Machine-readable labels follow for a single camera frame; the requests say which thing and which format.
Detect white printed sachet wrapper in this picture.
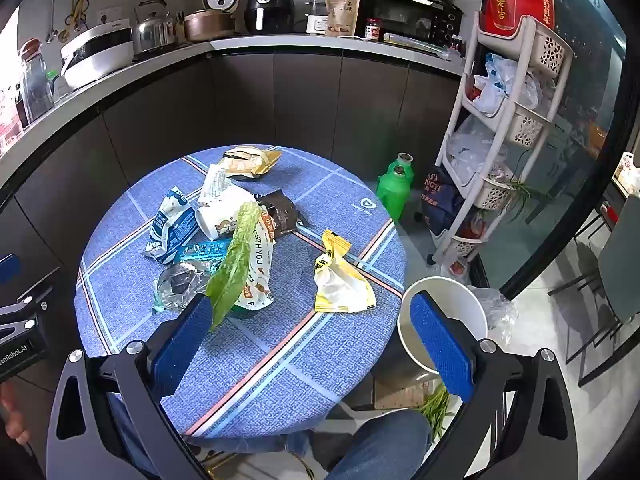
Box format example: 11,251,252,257
199,164,235,207

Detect yellow snack packet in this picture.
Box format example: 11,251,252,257
313,229,377,314

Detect green spider plant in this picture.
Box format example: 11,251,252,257
492,160,543,221

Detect black air fryer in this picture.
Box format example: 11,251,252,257
243,0,296,36

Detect blue gum wrapper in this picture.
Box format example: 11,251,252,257
180,239,233,263

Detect white plastic bucket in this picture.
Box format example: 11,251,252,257
397,276,488,376

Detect clear plastic bag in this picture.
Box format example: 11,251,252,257
467,285,520,346

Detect steel kettle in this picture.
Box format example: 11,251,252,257
131,0,176,55

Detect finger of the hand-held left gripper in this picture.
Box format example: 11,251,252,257
0,269,55,333
0,254,22,288

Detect blue and white wrapper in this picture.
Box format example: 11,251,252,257
145,186,198,264

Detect crumpled clear plastic wrap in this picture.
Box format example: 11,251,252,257
152,262,213,313

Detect brown cooking pot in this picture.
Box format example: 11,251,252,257
182,9,237,42

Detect white storage rack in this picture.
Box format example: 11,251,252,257
427,12,573,266

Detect black toaster oven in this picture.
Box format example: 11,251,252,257
357,0,463,48

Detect glass jar with brown lid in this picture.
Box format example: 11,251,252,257
17,40,55,123

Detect white plastic bags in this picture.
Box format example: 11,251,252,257
472,52,543,113

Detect white electric griddle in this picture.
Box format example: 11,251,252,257
60,20,136,91

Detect white food steamer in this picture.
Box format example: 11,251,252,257
306,0,346,36

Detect kitchen counter with dark cabinets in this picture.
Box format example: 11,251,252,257
0,32,468,281

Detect person's left hand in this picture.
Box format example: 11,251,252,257
0,385,32,445

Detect clear plastic bags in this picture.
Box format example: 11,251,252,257
446,130,508,186

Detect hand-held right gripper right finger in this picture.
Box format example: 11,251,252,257
409,291,581,480

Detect kraft paper snack bag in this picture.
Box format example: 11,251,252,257
324,0,362,38

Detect gold snack bag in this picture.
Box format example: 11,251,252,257
216,145,283,181

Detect green plastic bottle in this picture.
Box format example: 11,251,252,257
376,152,416,223

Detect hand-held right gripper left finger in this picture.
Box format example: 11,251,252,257
46,292,216,480

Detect dark blue shopping bag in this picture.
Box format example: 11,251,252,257
422,165,468,236

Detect dark brown foil wrapper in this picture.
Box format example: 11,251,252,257
256,189,305,236

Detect green lettuce leaf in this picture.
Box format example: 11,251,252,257
205,202,262,332

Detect grey chair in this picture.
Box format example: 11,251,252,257
547,195,640,386

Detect metal flexible hose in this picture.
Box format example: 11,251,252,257
42,0,58,43

